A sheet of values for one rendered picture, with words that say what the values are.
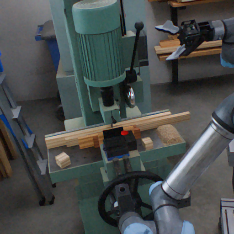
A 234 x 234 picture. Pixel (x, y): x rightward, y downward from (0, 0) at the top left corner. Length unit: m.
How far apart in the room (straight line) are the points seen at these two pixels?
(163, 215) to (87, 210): 0.66
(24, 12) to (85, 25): 2.50
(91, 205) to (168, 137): 0.47
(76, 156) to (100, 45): 0.50
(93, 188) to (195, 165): 0.66
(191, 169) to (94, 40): 0.60
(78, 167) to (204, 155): 0.63
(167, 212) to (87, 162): 0.54
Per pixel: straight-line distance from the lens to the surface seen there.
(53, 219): 2.49
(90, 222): 1.64
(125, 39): 1.55
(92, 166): 1.42
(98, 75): 1.31
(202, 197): 2.50
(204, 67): 4.07
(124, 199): 1.08
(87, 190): 1.50
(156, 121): 1.56
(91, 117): 1.68
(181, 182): 0.98
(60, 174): 1.42
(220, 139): 0.92
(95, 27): 1.24
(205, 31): 1.33
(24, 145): 2.29
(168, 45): 3.38
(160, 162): 1.49
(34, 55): 3.84
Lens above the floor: 1.77
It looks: 31 degrees down
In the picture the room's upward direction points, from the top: 7 degrees counter-clockwise
